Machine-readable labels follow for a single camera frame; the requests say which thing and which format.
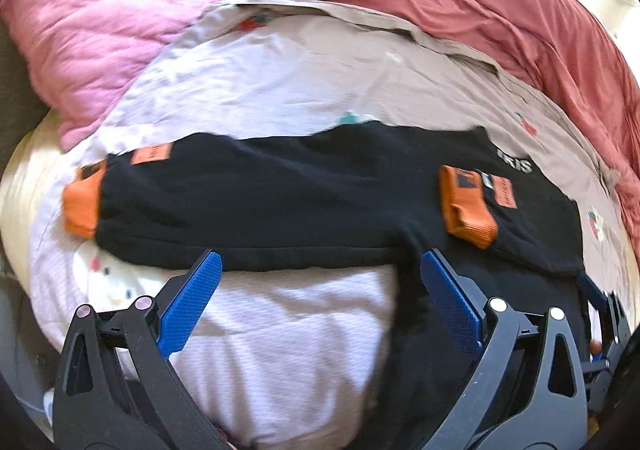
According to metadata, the red crumpled blanket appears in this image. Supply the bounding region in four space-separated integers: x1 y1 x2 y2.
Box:
286 0 640 261

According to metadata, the pink quilted blanket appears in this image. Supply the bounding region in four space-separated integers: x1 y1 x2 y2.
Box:
1 0 223 151

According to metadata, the black sweater with orange cuffs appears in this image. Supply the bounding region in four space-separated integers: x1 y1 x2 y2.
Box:
62 121 590 449

